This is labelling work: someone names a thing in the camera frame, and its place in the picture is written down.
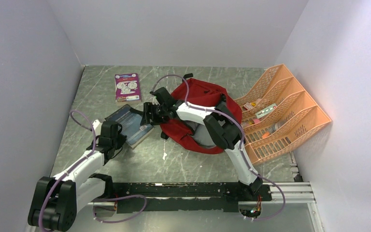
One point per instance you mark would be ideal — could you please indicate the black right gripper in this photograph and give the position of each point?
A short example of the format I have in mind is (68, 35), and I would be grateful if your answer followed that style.
(148, 108)

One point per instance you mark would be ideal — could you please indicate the white green ruler case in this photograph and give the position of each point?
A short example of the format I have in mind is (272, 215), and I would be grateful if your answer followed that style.
(265, 111)

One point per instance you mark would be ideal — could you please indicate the orange plastic desk organizer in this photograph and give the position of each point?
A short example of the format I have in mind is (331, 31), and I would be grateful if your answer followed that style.
(296, 118)

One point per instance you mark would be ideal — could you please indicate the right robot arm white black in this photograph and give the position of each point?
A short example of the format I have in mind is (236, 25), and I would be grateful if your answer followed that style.
(222, 127)

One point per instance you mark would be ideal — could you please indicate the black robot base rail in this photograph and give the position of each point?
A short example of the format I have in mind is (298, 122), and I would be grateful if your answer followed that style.
(224, 196)

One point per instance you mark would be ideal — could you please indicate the red student backpack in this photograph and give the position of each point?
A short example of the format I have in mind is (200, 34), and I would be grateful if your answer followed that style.
(193, 136)

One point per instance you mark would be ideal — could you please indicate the blue paperback book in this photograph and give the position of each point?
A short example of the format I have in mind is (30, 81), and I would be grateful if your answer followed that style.
(130, 119)

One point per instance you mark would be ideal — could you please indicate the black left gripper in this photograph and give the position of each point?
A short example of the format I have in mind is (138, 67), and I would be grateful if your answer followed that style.
(122, 139)

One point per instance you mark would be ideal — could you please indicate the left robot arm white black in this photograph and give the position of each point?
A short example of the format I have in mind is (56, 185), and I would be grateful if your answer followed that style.
(58, 199)

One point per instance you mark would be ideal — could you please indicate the purple puzzle book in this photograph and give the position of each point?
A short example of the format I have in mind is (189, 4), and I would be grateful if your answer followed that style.
(127, 88)

